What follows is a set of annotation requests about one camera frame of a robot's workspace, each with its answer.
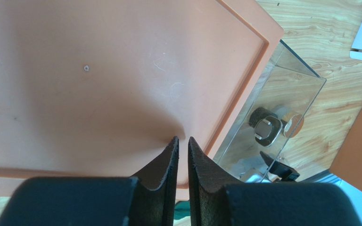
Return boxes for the green round compact left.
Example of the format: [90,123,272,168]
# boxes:
[173,201,190,220]

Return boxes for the black round jar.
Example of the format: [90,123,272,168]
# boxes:
[248,107,277,128]

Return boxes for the orange drawer box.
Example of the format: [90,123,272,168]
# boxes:
[0,0,284,200]

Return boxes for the clear top drawer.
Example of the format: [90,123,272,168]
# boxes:
[213,41,326,183]

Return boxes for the gold lid cream jar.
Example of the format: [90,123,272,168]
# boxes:
[271,105,304,138]

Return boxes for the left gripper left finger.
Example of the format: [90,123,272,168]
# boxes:
[0,137,179,226]

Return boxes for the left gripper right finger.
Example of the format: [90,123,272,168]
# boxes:
[188,137,361,226]

